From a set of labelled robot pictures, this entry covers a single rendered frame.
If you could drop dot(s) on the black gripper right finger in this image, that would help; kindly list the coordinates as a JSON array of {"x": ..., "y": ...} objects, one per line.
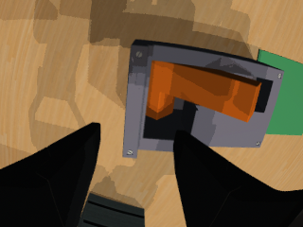
[{"x": 215, "y": 193}]

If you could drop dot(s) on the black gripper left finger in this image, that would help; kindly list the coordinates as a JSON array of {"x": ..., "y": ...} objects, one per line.
[{"x": 48, "y": 188}]

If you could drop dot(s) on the orange block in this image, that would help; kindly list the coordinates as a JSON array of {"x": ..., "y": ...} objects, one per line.
[{"x": 223, "y": 92}]

